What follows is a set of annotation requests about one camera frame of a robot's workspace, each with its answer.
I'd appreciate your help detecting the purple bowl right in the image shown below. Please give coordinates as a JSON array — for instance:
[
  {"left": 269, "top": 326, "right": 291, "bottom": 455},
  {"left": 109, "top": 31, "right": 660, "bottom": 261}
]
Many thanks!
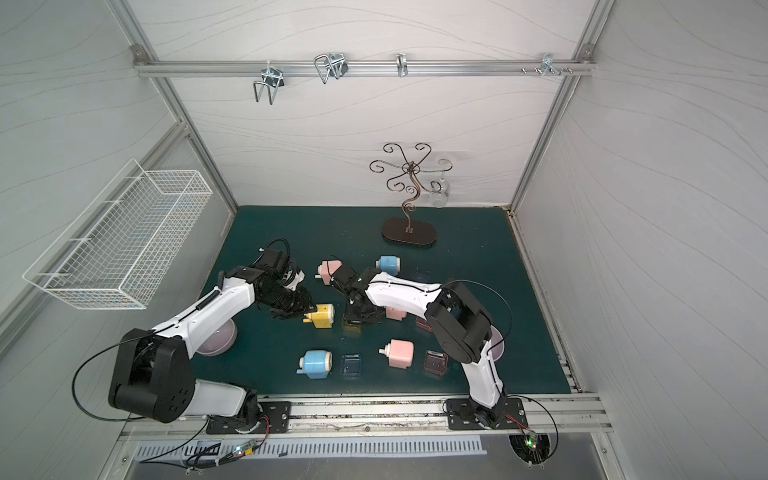
[{"left": 489, "top": 326, "right": 505, "bottom": 362}]

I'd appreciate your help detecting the purple bowl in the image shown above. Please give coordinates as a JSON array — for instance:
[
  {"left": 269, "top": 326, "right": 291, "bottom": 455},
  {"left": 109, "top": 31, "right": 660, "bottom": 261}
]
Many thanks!
[
  {"left": 489, "top": 326, "right": 505, "bottom": 362},
  {"left": 197, "top": 319, "right": 238, "bottom": 357}
]

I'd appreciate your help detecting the purple bowl left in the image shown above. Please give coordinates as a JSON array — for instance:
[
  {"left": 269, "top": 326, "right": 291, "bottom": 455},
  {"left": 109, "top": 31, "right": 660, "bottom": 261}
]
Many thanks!
[{"left": 197, "top": 319, "right": 238, "bottom": 357}]

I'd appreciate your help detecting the clear dark red tray front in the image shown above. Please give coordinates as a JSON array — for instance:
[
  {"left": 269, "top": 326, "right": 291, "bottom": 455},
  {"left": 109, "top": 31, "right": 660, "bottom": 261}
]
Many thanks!
[{"left": 423, "top": 350, "right": 449, "bottom": 377}]

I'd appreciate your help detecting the aluminium front rail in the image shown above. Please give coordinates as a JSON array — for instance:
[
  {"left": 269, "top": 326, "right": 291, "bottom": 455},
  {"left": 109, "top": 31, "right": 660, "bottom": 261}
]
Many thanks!
[{"left": 118, "top": 392, "right": 614, "bottom": 443}]

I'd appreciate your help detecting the metal hook right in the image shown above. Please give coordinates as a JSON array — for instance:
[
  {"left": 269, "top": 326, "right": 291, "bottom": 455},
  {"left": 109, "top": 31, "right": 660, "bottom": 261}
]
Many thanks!
[{"left": 520, "top": 53, "right": 573, "bottom": 77}]

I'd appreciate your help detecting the blue sharpener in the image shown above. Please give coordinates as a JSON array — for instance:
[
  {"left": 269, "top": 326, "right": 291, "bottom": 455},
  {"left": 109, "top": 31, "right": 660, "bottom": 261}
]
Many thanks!
[
  {"left": 375, "top": 255, "right": 401, "bottom": 276},
  {"left": 296, "top": 350, "right": 333, "bottom": 380}
]

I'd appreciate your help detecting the pink sharpener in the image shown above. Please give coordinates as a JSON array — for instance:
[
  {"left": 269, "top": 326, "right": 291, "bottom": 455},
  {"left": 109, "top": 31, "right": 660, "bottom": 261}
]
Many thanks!
[
  {"left": 315, "top": 260, "right": 342, "bottom": 286},
  {"left": 385, "top": 307, "right": 408, "bottom": 321},
  {"left": 378, "top": 339, "right": 415, "bottom": 369}
]

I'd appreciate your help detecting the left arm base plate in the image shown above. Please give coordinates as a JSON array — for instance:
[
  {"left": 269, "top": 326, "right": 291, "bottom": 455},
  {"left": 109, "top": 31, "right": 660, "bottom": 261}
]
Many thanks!
[{"left": 205, "top": 401, "right": 291, "bottom": 435}]

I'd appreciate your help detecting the blue sharpener back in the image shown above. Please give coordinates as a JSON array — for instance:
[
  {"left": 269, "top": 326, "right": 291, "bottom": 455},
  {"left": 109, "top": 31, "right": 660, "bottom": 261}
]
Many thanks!
[{"left": 375, "top": 255, "right": 401, "bottom": 276}]

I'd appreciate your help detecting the clear red tray middle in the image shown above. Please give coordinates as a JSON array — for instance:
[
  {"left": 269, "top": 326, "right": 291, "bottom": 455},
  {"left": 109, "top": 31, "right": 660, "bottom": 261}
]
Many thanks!
[{"left": 415, "top": 317, "right": 433, "bottom": 332}]

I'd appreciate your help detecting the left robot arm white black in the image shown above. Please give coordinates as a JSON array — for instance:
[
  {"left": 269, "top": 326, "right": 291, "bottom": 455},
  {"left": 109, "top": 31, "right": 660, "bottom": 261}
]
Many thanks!
[{"left": 107, "top": 248, "right": 317, "bottom": 431}]

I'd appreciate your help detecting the clear blue tray front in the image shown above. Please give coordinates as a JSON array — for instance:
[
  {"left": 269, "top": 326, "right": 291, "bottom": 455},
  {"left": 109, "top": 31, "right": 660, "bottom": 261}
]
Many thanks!
[{"left": 340, "top": 353, "right": 362, "bottom": 379}]

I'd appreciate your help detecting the yellow pencil sharpener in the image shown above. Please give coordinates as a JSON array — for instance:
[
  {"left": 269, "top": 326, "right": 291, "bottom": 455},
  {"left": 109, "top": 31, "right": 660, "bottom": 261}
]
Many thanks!
[{"left": 303, "top": 304, "right": 335, "bottom": 329}]

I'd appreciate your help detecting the pink sharpener front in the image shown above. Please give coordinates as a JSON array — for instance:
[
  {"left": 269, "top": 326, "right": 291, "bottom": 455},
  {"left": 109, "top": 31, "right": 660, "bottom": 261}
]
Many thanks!
[{"left": 378, "top": 339, "right": 415, "bottom": 369}]

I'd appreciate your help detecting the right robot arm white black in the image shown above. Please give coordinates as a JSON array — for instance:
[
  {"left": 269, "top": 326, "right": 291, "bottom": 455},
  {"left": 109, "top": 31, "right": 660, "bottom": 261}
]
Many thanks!
[{"left": 330, "top": 265, "right": 506, "bottom": 429}]

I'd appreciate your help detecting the dark green table mat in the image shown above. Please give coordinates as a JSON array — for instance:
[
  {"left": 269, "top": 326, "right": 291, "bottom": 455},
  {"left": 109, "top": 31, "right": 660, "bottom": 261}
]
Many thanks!
[{"left": 192, "top": 206, "right": 570, "bottom": 396}]

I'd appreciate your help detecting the clear wine glass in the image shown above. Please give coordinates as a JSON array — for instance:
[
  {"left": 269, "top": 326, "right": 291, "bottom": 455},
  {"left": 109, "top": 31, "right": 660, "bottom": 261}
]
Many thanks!
[{"left": 429, "top": 158, "right": 453, "bottom": 208}]

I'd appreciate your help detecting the aluminium crossbar rail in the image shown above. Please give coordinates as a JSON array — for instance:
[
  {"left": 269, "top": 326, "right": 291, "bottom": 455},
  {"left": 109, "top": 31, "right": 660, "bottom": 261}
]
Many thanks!
[{"left": 134, "top": 57, "right": 597, "bottom": 79}]

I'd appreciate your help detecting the brown scroll metal stand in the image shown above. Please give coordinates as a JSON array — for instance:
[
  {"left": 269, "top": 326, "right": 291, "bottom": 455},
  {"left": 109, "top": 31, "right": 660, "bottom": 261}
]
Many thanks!
[{"left": 369, "top": 142, "right": 437, "bottom": 247}]

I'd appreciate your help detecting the metal hook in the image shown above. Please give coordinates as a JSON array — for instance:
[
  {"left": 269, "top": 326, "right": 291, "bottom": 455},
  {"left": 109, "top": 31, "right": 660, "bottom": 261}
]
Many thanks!
[
  {"left": 253, "top": 66, "right": 285, "bottom": 105},
  {"left": 520, "top": 53, "right": 573, "bottom": 77},
  {"left": 313, "top": 52, "right": 349, "bottom": 84},
  {"left": 395, "top": 53, "right": 408, "bottom": 78}
]

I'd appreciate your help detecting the blue sharpener front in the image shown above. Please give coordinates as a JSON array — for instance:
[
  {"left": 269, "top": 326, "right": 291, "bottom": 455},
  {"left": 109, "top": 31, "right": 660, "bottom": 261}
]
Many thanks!
[{"left": 296, "top": 350, "right": 333, "bottom": 380}]

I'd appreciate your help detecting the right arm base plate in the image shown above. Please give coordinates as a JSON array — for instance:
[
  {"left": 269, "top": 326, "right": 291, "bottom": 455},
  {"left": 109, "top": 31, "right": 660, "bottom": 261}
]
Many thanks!
[{"left": 442, "top": 397, "right": 528, "bottom": 431}]

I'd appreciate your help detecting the white wire basket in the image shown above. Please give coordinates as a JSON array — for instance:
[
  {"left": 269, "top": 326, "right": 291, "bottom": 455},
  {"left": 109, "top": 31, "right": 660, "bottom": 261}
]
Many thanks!
[{"left": 22, "top": 159, "right": 212, "bottom": 310}]

